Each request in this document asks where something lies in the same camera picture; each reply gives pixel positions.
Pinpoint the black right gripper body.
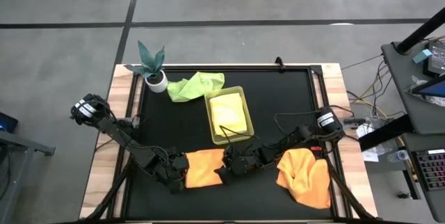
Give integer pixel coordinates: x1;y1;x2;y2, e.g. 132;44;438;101
227;147;266;177

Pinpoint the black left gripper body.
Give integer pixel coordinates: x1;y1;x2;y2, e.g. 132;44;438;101
158;149;191;183

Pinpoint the orange microfiber towel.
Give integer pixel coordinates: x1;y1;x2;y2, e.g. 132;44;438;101
276;147;332;210
184;148;226;189

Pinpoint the yellow microfiber towel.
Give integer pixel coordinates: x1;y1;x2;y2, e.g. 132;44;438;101
209;93;248;138

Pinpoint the green microfiber towel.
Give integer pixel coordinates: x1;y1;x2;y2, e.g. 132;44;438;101
166;71;226;103

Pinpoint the translucent yellow plastic bin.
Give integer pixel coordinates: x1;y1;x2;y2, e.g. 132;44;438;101
204;86;255;146

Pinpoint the green plant in white pot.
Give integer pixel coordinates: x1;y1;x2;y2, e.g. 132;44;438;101
124;40;169;94

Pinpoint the black table clamp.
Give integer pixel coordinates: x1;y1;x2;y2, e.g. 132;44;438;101
274;56;287;74

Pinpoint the grey power adapter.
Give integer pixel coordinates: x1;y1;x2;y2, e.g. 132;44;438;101
342;116;366;129

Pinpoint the white paper sheet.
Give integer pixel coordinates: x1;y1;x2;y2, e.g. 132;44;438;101
355;122;385;163

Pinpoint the black cart crossbar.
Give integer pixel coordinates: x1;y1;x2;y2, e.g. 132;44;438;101
357;113;415;152

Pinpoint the clear water bottle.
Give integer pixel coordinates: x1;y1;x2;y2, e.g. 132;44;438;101
387;149;410;163

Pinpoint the grey side desk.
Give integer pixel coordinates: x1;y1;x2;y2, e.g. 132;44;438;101
0;129;56;224

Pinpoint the laptop with blue screen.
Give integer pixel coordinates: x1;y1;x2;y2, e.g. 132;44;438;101
0;111;19;134

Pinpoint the grey equipment cart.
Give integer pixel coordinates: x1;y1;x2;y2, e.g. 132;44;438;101
380;41;445;135

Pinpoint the backlit black keyboard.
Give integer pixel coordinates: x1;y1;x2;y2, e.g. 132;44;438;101
414;148;445;193

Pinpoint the tablet with blue screen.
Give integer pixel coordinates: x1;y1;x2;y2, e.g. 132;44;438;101
411;74;445;99

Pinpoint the small teal box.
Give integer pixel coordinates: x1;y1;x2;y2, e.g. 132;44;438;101
412;48;433;65

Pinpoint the black electronic device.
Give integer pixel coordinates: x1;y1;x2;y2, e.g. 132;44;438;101
422;40;445;79

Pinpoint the black cart pole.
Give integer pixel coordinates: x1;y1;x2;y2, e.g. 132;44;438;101
396;6;445;55

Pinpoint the black right camera cable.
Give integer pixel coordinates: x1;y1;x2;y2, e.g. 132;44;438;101
218;125;275;150

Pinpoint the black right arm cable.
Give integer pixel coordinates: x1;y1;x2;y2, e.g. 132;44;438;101
274;111;326;138

